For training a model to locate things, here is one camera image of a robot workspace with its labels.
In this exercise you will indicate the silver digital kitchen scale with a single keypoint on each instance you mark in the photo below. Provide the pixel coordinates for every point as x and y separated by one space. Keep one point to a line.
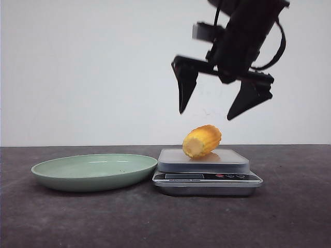
222 172

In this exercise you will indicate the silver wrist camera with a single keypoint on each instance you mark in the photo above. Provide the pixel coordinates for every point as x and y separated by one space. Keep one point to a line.
203 31

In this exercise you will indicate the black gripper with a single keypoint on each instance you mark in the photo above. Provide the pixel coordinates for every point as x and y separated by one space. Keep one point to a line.
235 48

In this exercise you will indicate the green oval plate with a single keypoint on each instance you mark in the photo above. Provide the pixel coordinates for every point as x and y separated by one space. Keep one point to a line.
94 172

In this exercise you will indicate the yellow corn cob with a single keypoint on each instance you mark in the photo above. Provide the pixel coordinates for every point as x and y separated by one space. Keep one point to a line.
201 141

